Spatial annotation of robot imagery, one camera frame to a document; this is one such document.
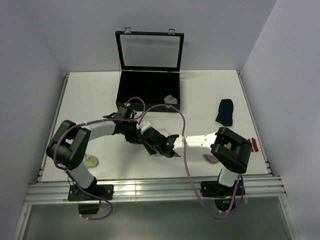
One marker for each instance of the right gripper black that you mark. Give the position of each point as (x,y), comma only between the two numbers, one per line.
(151,151)

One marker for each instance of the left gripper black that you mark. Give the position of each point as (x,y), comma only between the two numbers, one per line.
(135,137)

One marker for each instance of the grey sock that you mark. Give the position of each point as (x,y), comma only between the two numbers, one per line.
(170,100)

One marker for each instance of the white sock with dark stripes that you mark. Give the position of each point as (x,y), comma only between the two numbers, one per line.
(164,131)

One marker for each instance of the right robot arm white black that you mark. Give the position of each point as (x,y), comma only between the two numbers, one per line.
(229,148)

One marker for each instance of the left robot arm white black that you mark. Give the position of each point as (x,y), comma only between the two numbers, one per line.
(68,146)

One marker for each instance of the pale yellow sock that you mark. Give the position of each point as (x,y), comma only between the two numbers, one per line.
(90,161)

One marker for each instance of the black display case with glass lid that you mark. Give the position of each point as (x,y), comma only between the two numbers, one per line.
(150,64)

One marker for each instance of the navy blue sock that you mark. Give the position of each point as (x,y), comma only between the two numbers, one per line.
(225,113)

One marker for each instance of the mauve sock with red stripes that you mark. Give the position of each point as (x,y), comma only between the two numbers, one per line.
(254,148)

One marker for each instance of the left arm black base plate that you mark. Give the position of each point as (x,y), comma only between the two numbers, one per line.
(95,193)

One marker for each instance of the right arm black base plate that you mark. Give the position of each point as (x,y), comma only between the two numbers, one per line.
(212,189)

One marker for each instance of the aluminium rail frame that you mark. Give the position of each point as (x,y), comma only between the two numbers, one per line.
(153,198)

